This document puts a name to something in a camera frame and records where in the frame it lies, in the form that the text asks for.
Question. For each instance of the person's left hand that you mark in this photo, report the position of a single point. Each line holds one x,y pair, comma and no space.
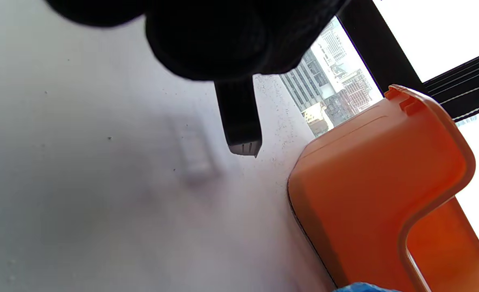
223,36

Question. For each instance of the black slotted litter scoop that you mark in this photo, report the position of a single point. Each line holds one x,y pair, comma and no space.
239,117

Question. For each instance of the blue plastic bag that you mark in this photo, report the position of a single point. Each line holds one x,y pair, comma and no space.
365,288

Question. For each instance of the orange plastic litter box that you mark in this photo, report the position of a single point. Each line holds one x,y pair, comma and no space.
365,170

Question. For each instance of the black window frame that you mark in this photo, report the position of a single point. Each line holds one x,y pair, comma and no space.
381,48

